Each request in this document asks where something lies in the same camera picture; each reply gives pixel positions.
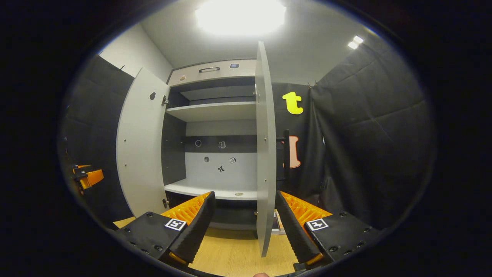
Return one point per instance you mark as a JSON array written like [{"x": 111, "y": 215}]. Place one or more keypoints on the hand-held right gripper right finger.
[{"x": 294, "y": 231}]

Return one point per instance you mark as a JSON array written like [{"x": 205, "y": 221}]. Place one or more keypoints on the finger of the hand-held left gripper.
[
  {"x": 77, "y": 168},
  {"x": 92, "y": 177}
]

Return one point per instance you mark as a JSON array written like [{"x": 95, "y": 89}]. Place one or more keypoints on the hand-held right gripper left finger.
[{"x": 198, "y": 231}]

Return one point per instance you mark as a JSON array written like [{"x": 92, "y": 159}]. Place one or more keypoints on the grey shoe cabinet door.
[
  {"x": 265, "y": 154},
  {"x": 142, "y": 154}
]

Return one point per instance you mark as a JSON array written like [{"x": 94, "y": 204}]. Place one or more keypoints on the grey double-door shoe cabinet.
[{"x": 215, "y": 111}]

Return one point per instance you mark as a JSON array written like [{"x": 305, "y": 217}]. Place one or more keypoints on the grey cabinet drawer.
[{"x": 230, "y": 73}]

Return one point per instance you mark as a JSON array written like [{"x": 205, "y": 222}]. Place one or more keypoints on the cream book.
[{"x": 279, "y": 225}]

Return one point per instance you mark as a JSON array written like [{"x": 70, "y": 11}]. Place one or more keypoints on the white book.
[{"x": 277, "y": 232}]

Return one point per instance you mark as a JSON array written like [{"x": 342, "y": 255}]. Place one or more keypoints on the black backdrop cloth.
[{"x": 365, "y": 134}]

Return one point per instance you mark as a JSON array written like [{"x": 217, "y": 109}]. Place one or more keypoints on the small ceiling light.
[{"x": 355, "y": 41}]

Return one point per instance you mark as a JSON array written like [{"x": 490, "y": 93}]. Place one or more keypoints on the large ceiling light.
[{"x": 240, "y": 17}]

